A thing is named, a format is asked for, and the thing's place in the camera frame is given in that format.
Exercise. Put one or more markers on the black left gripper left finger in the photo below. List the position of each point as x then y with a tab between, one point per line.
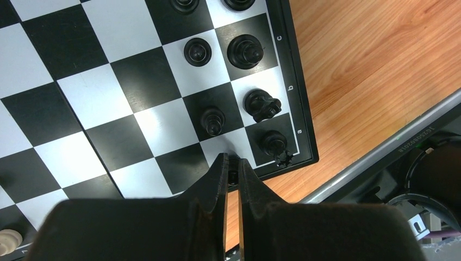
190	226

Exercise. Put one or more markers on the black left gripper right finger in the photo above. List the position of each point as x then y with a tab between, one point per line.
273	229

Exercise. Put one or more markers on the black and white chessboard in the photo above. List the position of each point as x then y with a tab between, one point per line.
98	101

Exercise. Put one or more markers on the white chess piece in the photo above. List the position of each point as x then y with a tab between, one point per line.
10	241

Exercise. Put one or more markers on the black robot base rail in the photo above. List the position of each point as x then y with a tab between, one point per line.
416	170

